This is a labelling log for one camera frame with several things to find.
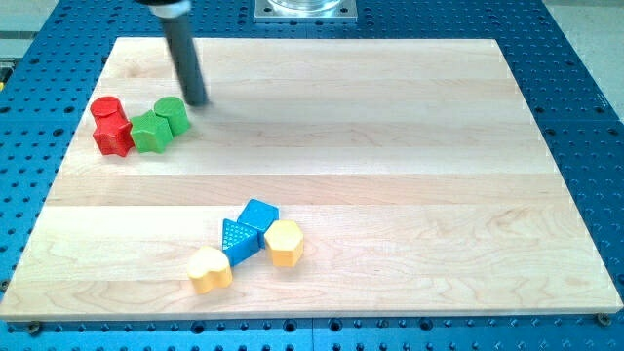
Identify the wooden board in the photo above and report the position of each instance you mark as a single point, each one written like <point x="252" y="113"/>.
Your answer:
<point x="414" y="169"/>

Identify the blue cube block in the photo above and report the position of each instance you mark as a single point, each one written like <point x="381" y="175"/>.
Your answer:
<point x="259" y="216"/>

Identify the yellow hexagon block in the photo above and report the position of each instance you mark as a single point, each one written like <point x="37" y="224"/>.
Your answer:
<point x="284" y="243"/>

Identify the blue triangle block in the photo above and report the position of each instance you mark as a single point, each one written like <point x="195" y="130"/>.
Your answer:
<point x="239" y="241"/>

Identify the yellow heart block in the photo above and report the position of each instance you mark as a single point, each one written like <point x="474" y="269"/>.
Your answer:
<point x="209" y="268"/>

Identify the green cylinder block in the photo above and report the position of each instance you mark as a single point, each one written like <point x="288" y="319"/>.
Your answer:
<point x="174" y="111"/>

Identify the green star block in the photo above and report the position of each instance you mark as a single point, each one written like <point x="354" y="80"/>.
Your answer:
<point x="150" y="133"/>

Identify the red star block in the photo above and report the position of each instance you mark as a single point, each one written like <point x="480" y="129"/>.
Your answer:
<point x="113" y="136"/>

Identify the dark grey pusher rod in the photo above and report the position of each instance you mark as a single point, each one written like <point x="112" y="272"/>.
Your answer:
<point x="174" y="18"/>

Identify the red cylinder block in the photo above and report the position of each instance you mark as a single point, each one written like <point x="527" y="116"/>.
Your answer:
<point x="108" y="111"/>

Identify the blue perforated table plate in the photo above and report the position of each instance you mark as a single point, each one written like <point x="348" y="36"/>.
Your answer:
<point x="50" y="88"/>

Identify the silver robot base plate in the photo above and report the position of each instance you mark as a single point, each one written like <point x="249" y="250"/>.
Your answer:
<point x="305" y="10"/>

